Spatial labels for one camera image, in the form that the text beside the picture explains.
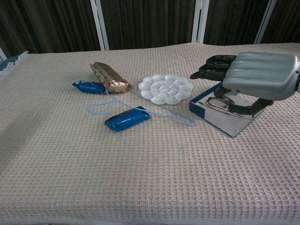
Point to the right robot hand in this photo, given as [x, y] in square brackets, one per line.
[257, 72]

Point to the thin-framed eyeglasses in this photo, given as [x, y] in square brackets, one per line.
[215, 103]

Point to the blue glasses case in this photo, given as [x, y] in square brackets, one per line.
[222, 124]

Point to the white flower paint palette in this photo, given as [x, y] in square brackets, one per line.
[165, 89]

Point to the dark brown curtain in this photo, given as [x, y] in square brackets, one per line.
[152, 21]

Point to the blue snack packet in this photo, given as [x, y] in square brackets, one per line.
[126, 119]
[89, 87]

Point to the gold snack packet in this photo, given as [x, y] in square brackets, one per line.
[112, 80]

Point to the beige waffle tablecloth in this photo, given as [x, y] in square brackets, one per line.
[70, 164]

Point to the grey metal table leg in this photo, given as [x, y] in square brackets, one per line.
[99, 25]
[200, 21]
[2, 54]
[264, 23]

